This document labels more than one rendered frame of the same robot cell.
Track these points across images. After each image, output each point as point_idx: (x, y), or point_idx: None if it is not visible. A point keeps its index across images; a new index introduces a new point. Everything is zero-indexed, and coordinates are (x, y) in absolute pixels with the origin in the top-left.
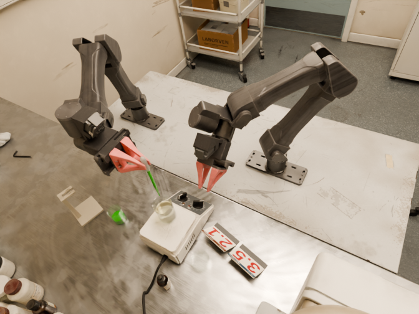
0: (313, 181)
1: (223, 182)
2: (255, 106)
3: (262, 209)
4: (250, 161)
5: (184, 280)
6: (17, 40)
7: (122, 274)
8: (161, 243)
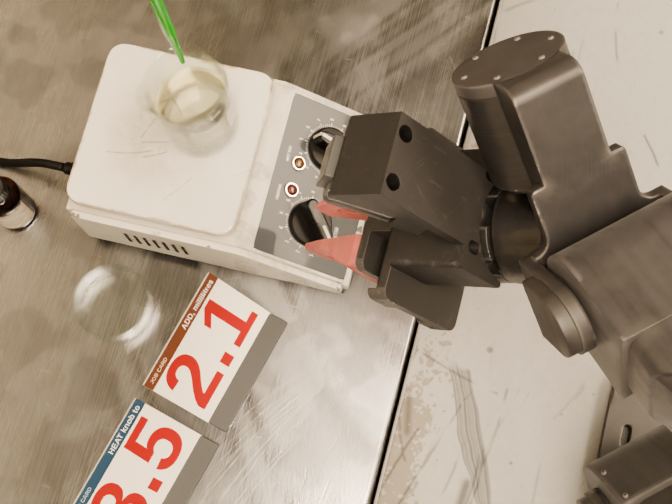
0: None
1: (488, 297)
2: (621, 361)
3: (394, 499)
4: (635, 397)
5: (42, 270)
6: None
7: (22, 50)
8: (87, 142)
